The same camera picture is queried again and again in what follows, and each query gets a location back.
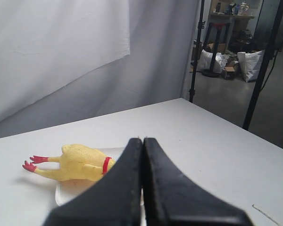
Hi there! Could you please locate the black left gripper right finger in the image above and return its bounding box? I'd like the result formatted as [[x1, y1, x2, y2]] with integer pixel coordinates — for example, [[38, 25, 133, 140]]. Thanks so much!
[[143, 138, 253, 226]]

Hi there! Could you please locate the black light stand far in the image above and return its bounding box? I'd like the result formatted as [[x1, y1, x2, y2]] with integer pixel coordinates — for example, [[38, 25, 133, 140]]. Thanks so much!
[[189, 0, 205, 103]]

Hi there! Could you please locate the wooden shelf with items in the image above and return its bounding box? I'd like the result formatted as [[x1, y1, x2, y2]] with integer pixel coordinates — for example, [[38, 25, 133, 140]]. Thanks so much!
[[208, 0, 255, 47]]

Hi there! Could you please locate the white plastic bag right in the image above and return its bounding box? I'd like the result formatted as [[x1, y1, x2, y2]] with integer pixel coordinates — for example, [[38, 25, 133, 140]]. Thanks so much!
[[237, 50, 265, 82]]

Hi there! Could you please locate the cardboard box on floor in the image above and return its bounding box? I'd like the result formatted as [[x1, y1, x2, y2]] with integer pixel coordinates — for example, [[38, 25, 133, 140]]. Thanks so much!
[[223, 66, 236, 81]]

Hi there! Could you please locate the white plastic bag left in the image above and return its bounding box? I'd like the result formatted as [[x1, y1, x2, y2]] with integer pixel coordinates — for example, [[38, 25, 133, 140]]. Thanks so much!
[[197, 50, 227, 73]]

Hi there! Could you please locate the black light stand near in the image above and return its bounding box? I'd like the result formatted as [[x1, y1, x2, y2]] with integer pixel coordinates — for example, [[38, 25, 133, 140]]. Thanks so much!
[[242, 0, 283, 131]]

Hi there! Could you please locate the white plastic bag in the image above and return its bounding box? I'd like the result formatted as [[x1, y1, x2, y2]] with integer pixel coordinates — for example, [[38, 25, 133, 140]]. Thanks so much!
[[237, 50, 265, 82], [197, 50, 227, 73]]

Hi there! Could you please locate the black stool red seat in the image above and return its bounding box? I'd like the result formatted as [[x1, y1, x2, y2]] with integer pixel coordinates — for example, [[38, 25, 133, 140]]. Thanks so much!
[[202, 22, 230, 78]]

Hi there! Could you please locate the black light stand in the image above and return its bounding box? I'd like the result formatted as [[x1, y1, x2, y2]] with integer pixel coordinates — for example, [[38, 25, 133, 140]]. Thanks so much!
[[242, 0, 283, 131], [189, 0, 205, 103]]

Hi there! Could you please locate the yellow rubber chicken toy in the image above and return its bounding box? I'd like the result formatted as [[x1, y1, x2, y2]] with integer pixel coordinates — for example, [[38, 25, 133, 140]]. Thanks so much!
[[22, 144, 116, 182]]

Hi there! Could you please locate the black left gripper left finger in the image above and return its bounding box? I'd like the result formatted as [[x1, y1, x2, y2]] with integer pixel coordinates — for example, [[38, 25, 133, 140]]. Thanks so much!
[[44, 138, 142, 226]]

